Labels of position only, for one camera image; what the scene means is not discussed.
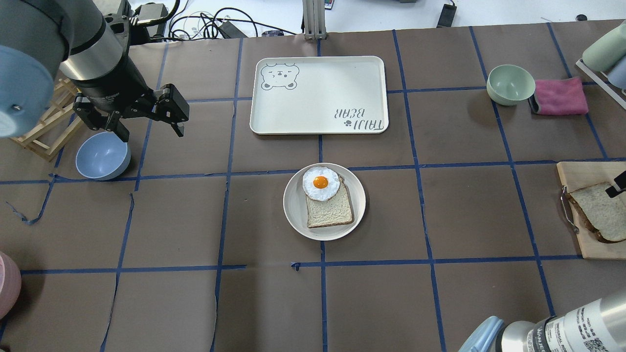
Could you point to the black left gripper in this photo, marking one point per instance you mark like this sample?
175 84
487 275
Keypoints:
108 88

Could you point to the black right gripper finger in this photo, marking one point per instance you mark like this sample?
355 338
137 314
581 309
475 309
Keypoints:
618 186

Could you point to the bread slice with crust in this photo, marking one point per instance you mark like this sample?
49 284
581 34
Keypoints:
602 215

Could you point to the round white plate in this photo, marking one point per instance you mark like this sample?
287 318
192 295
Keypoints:
295 209

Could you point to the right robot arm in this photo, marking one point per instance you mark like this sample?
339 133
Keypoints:
599 326

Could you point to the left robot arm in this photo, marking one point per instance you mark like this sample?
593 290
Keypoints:
40 38

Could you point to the bread slice on plate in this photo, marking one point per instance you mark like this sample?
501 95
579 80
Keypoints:
336 211

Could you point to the wooden cutting board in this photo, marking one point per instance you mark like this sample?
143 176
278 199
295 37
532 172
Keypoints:
577 175

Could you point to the light blue bowl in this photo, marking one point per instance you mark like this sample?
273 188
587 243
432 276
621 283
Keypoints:
103 157

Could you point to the wooden cup rack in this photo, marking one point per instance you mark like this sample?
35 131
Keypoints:
60 110

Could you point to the pink folded cloth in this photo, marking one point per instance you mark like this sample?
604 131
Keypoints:
559 97

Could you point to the blue cup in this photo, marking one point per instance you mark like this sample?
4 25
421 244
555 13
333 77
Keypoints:
617 75

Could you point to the green cup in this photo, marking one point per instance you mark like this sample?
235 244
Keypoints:
607 51

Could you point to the light green bowl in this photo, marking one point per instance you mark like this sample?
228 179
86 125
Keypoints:
509 85

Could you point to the cream bear serving tray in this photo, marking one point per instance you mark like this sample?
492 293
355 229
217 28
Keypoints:
319 95

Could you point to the fried egg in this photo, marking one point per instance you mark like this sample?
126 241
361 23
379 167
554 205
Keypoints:
320 183

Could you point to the pink bowl with ice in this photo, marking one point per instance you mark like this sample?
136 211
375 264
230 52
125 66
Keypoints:
10 284

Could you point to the black power adapter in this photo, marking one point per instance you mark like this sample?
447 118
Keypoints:
447 15

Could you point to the white wire cup rack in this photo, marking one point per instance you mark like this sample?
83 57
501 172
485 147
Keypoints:
601 80

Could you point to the aluminium frame post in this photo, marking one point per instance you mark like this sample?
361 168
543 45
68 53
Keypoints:
314 20

